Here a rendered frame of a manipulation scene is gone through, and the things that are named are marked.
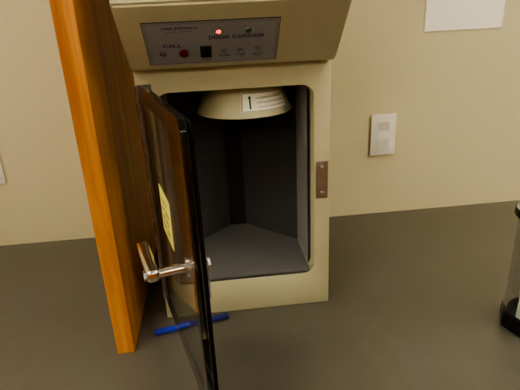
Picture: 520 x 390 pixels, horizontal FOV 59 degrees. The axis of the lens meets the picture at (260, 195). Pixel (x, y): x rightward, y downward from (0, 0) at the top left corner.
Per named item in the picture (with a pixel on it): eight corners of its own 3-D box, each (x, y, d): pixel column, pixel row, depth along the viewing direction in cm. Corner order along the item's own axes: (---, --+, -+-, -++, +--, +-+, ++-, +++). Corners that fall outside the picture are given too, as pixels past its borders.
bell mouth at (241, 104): (197, 104, 94) (195, 76, 92) (283, 98, 96) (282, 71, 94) (196, 122, 78) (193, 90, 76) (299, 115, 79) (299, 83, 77)
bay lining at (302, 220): (184, 227, 110) (166, 76, 97) (291, 218, 112) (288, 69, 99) (179, 282, 87) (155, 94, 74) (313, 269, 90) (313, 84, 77)
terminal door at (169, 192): (170, 299, 87) (141, 83, 72) (217, 421, 60) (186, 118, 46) (166, 300, 86) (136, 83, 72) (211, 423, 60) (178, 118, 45)
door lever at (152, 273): (175, 247, 64) (172, 230, 63) (191, 280, 55) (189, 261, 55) (135, 255, 62) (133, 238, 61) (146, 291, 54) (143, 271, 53)
